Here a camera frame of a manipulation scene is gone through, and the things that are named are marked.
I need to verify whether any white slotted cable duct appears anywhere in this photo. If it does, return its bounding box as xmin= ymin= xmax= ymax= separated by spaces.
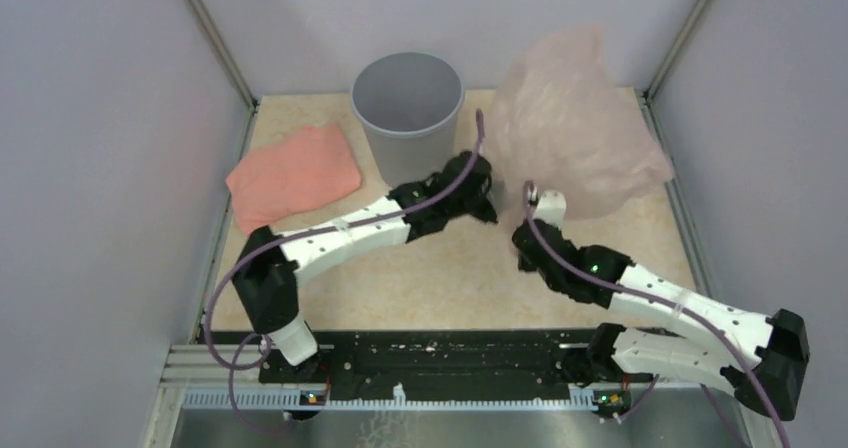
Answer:
xmin=182 ymin=383 xmax=598 ymax=412

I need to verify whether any aluminium frame post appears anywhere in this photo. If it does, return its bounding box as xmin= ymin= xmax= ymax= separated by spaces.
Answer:
xmin=184 ymin=0 xmax=258 ymax=111
xmin=643 ymin=0 xmax=714 ymax=103

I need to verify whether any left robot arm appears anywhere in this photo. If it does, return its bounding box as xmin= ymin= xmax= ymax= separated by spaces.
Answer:
xmin=231 ymin=151 xmax=497 ymax=382

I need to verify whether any grey plastic trash bin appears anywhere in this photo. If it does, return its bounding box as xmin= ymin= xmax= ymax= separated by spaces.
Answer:
xmin=350 ymin=52 xmax=465 ymax=188

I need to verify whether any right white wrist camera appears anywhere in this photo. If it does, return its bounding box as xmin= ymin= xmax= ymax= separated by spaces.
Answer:
xmin=529 ymin=188 xmax=567 ymax=228

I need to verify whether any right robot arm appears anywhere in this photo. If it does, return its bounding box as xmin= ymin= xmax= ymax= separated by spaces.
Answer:
xmin=511 ymin=220 xmax=810 ymax=421

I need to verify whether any folded pink trash bags stack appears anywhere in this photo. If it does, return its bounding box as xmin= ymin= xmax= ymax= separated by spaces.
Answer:
xmin=225 ymin=123 xmax=362 ymax=235

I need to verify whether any translucent pink trash bag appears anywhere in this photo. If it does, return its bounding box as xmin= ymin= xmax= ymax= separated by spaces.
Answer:
xmin=483 ymin=27 xmax=674 ymax=219

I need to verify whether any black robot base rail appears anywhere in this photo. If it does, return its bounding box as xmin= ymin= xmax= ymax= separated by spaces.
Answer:
xmin=259 ymin=329 xmax=650 ymax=402

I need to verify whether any left aluminium frame post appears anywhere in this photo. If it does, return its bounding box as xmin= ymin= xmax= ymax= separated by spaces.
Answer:
xmin=184 ymin=0 xmax=258 ymax=111

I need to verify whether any right aluminium frame post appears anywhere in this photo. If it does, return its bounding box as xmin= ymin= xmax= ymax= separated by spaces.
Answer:
xmin=643 ymin=0 xmax=714 ymax=103

